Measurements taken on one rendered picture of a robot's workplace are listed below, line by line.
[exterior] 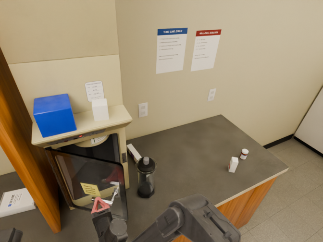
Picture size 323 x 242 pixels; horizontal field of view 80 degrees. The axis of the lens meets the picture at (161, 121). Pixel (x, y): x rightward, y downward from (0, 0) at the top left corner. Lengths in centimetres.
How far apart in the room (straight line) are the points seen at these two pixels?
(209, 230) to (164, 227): 10
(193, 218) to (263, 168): 113
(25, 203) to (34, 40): 84
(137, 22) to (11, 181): 116
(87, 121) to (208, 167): 88
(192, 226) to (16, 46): 63
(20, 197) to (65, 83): 76
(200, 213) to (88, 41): 57
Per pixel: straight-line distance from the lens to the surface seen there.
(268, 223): 245
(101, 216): 78
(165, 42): 127
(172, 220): 42
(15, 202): 128
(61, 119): 66
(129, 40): 118
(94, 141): 90
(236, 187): 130
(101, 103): 69
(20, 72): 71
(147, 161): 96
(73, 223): 115
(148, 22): 120
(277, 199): 268
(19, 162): 78
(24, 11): 67
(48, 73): 71
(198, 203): 44
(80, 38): 68
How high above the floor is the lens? 192
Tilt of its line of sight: 36 degrees down
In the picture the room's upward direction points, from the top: 4 degrees clockwise
